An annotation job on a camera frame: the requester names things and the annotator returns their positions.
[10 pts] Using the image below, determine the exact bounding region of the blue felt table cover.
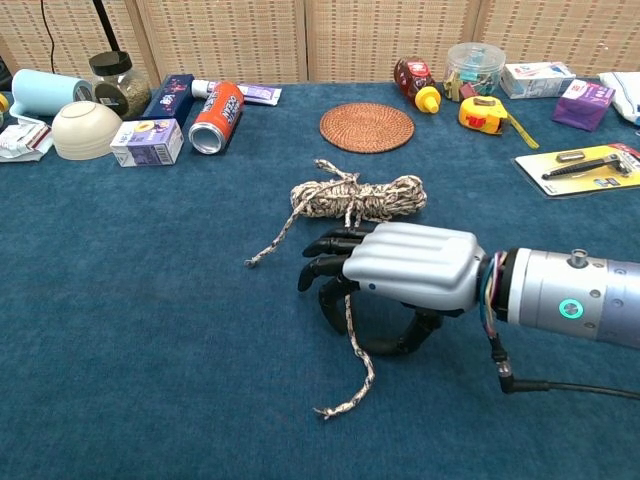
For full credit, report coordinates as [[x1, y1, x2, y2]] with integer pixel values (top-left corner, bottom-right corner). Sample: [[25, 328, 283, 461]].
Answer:
[[0, 79, 640, 480]]

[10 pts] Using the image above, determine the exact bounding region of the bamboo folding screen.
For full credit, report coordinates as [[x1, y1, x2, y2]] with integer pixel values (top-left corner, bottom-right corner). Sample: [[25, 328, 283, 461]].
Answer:
[[0, 0, 640, 89]]

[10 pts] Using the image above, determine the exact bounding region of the white box blue red print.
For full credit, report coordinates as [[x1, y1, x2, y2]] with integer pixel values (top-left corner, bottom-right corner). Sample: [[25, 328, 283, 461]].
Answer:
[[499, 61, 577, 100]]

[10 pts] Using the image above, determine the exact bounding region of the red sauce bottle yellow cap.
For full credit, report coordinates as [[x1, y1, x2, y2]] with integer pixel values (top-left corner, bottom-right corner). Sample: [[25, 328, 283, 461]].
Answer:
[[393, 56, 442, 115]]

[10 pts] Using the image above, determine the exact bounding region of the light blue mug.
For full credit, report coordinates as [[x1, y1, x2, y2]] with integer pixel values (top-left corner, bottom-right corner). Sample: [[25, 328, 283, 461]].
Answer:
[[10, 68, 96, 119]]

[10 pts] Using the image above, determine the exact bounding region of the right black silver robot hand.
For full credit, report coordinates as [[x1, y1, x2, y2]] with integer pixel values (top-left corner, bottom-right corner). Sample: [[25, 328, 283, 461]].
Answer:
[[297, 221, 487, 357]]

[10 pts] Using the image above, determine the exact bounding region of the glass jar black lid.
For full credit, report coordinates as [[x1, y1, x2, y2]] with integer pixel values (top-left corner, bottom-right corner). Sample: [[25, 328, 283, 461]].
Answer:
[[88, 51, 152, 120]]

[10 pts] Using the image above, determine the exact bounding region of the round woven brown coaster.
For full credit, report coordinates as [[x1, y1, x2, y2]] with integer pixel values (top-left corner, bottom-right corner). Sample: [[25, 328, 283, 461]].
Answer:
[[319, 102, 416, 154]]

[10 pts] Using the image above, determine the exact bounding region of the white purple toothpaste tube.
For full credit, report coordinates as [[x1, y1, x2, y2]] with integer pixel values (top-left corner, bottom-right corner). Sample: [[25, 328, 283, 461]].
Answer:
[[191, 78, 282, 108]]

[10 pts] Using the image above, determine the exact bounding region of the thin black hanging cable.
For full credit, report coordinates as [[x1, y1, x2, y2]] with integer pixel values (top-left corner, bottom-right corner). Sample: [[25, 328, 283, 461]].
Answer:
[[39, 0, 56, 76]]

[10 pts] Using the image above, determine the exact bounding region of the yellow tape measure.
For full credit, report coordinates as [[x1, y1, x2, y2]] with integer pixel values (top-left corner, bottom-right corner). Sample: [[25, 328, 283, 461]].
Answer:
[[458, 94, 541, 151]]

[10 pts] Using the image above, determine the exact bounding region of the braided multicolour rope bundle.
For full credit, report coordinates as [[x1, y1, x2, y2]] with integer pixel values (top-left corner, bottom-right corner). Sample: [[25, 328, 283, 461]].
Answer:
[[243, 158, 429, 420]]

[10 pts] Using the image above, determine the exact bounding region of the dark blue toothpaste box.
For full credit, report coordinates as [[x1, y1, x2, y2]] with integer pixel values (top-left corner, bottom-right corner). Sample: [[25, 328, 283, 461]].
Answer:
[[141, 73, 195, 127]]

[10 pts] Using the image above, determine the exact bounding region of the white purple small carton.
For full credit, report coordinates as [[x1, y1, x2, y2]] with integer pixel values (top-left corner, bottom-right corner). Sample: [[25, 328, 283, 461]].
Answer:
[[109, 118, 185, 168]]

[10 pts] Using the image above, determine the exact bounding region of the beige bowl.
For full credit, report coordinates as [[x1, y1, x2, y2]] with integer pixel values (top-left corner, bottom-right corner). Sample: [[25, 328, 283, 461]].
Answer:
[[51, 100, 124, 161]]

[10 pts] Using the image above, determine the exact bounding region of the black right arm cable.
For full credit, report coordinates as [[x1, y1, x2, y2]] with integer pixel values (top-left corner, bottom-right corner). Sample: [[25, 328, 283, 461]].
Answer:
[[482, 319, 640, 401]]

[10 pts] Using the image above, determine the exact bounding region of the purple small box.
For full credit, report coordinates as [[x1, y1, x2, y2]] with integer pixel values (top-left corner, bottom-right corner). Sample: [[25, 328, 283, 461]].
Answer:
[[551, 78, 616, 133]]

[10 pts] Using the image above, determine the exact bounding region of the orange soda can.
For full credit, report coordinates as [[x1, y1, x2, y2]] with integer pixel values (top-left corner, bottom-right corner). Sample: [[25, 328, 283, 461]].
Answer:
[[188, 80, 246, 155]]

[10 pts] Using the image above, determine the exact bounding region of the clear plastic jar of clips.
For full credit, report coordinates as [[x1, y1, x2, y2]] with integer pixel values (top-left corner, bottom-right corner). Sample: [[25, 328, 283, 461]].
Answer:
[[442, 42, 506, 103]]

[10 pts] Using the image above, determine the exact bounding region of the white sugar bag blue print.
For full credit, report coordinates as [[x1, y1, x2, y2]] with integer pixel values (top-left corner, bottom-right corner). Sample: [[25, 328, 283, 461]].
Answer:
[[597, 71, 640, 126]]

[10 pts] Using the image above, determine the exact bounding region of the black tripod pole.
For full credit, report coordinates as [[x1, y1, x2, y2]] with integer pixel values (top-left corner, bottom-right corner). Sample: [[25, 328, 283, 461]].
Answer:
[[92, 0, 121, 54]]

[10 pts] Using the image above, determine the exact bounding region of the razor in yellow blister pack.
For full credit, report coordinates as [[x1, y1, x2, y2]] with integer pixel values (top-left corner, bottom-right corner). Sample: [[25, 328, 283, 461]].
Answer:
[[513, 141, 640, 200]]

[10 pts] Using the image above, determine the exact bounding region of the white snack packet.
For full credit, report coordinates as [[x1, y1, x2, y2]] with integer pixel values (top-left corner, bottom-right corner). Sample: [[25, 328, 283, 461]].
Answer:
[[0, 121, 54, 163]]

